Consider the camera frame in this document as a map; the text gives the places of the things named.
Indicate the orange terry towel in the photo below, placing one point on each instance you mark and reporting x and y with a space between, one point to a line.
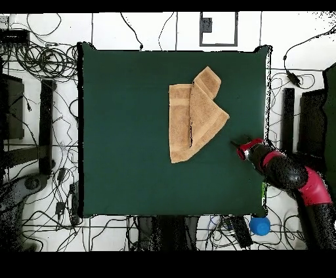
202 115

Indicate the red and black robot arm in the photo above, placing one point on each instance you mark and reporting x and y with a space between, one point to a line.
288 173

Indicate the large black flat case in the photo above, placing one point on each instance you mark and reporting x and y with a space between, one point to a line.
11 110
312 123

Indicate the black upright stand bar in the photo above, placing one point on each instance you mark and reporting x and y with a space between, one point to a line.
46 126
288 118

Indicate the dark green cloth sheet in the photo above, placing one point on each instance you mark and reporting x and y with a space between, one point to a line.
331 131

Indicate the blue round object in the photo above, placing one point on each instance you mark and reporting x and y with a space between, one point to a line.
259 226

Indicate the black power strip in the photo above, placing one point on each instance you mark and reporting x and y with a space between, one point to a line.
241 232
74 202

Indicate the dark green table cloth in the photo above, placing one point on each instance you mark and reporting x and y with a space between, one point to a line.
131 178

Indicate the small dark square plate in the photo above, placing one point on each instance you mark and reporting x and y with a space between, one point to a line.
206 25

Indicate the black power adapter brick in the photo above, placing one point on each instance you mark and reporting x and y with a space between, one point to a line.
59 207
61 174

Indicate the dark swivel chair base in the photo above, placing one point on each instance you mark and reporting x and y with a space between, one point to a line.
31 183

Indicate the grey square floor frame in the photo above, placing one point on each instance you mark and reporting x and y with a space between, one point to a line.
218 45

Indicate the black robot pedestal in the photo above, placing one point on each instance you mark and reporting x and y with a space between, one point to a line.
168 233

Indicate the black network switch box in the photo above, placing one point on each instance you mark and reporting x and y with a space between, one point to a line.
14 36

